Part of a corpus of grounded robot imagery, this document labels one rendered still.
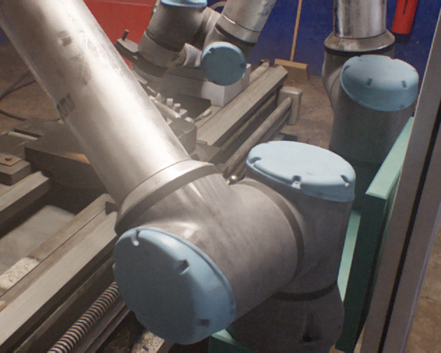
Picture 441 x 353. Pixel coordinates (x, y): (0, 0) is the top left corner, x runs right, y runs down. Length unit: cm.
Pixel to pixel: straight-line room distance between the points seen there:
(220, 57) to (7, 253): 100
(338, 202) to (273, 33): 516
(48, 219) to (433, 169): 145
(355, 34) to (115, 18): 348
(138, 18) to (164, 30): 332
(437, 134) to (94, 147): 44
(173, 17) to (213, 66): 18
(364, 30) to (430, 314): 192
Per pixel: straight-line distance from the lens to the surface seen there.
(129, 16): 469
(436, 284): 326
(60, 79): 80
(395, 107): 122
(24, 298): 156
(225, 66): 122
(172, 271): 66
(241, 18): 120
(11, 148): 220
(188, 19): 135
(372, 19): 136
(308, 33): 583
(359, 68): 124
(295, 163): 81
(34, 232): 202
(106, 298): 172
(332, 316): 92
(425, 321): 300
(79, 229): 181
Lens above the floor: 182
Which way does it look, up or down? 28 degrees down
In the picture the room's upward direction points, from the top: 5 degrees clockwise
